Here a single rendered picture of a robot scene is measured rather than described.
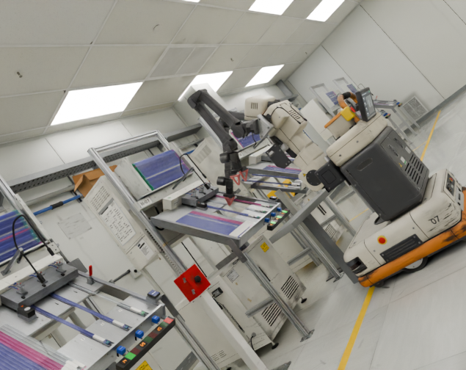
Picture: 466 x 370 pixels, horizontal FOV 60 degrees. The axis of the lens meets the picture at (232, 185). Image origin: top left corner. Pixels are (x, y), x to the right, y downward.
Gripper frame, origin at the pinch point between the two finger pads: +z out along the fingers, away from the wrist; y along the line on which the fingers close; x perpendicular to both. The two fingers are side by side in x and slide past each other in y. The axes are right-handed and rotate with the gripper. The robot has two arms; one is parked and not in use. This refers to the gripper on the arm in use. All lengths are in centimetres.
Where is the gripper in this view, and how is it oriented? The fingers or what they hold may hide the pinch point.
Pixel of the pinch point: (230, 204)
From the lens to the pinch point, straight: 308.6
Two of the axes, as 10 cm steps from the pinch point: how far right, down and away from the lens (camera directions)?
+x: 8.8, 1.2, -4.6
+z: 0.3, 9.5, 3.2
